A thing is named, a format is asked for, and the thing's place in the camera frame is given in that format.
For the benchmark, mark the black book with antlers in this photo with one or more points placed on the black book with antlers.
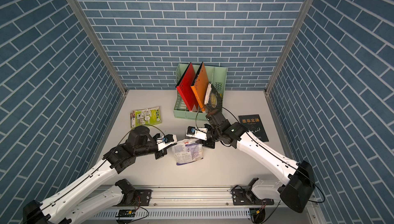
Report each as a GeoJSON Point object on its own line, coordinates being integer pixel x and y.
{"type": "Point", "coordinates": [254, 124]}

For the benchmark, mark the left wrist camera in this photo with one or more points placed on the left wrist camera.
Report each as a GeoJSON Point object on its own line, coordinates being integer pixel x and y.
{"type": "Point", "coordinates": [165, 141]}

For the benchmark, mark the red folder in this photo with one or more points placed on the red folder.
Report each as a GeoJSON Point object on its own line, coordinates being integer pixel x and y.
{"type": "Point", "coordinates": [184, 89]}

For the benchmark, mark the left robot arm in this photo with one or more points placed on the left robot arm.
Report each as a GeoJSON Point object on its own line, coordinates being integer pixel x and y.
{"type": "Point", "coordinates": [71, 205]}

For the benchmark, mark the green comic book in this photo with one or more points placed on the green comic book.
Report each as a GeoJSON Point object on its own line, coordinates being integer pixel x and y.
{"type": "Point", "coordinates": [148, 116]}

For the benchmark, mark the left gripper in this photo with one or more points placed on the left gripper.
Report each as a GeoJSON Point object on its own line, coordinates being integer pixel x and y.
{"type": "Point", "coordinates": [160, 153]}

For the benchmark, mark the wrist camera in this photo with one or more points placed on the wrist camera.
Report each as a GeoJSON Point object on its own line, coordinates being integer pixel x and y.
{"type": "Point", "coordinates": [165, 141]}
{"type": "Point", "coordinates": [197, 133]}

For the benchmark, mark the small black electronics board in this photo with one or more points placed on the small black electronics board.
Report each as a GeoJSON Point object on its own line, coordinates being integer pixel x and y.
{"type": "Point", "coordinates": [123, 213]}

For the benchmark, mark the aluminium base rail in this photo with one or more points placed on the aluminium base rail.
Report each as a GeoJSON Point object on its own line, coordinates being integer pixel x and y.
{"type": "Point", "coordinates": [266, 192]}

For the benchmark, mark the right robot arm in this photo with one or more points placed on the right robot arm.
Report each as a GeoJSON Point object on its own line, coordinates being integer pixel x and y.
{"type": "Point", "coordinates": [298, 180]}

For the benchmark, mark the orange folder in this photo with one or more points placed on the orange folder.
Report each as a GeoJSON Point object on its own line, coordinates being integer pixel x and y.
{"type": "Point", "coordinates": [199, 86]}

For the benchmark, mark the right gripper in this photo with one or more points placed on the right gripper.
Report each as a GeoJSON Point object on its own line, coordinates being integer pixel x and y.
{"type": "Point", "coordinates": [209, 144]}

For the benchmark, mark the mint green file organizer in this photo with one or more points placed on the mint green file organizer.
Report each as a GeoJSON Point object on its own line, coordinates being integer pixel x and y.
{"type": "Point", "coordinates": [216, 75]}

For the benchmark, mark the dark patterned book in organizer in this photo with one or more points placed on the dark patterned book in organizer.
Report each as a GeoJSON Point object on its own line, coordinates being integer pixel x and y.
{"type": "Point", "coordinates": [213, 99]}

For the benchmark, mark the white oats bag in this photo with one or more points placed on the white oats bag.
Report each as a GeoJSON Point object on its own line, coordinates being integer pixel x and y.
{"type": "Point", "coordinates": [187, 151]}

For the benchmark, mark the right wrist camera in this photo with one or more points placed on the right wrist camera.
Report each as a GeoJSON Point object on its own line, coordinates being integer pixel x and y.
{"type": "Point", "coordinates": [197, 133]}

